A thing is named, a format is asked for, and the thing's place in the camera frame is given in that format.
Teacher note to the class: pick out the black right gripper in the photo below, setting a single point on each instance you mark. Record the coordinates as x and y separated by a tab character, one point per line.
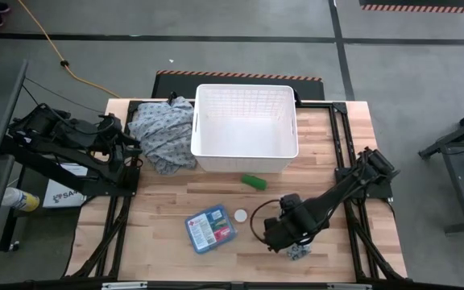
284	231

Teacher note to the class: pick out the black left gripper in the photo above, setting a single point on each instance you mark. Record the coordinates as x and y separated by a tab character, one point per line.
117	145

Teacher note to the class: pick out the grey wipes packet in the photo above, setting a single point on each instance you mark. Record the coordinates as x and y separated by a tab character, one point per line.
298	252

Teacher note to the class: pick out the white round cap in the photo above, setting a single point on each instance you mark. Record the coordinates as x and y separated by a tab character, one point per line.
240	215

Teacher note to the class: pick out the green bandage roll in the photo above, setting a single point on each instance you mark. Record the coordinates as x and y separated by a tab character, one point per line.
253	182

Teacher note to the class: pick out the blue first aid kit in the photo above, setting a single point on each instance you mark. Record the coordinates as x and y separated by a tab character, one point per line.
210	229

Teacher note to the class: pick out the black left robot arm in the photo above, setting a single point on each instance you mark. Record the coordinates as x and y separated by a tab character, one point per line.
75	139

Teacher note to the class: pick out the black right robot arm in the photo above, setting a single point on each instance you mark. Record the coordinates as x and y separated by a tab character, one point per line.
336	193

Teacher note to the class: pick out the white plastic mesh basket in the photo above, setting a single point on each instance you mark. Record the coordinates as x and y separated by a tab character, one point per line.
244	133

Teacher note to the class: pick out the grey patterned cloth gown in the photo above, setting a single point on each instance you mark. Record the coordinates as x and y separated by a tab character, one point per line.
163	129

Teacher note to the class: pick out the black round clamp knob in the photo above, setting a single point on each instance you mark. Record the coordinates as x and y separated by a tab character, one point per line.
172	98
297	97

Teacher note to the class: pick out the black mat striped edge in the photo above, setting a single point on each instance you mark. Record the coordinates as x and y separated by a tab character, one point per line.
175	86

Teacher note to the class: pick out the white box with logo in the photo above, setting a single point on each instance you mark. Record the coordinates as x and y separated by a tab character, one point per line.
60	197

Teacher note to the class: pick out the black desk leg beam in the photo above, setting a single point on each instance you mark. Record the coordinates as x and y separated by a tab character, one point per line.
34	161

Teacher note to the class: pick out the white yellow spray bottle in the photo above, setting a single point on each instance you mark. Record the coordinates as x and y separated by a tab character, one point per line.
20	199

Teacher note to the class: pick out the grey metal cart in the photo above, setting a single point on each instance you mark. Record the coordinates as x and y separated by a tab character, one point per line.
457	161

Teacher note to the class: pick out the silver metal bracket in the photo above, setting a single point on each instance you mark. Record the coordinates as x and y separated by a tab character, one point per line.
349	287
123	286

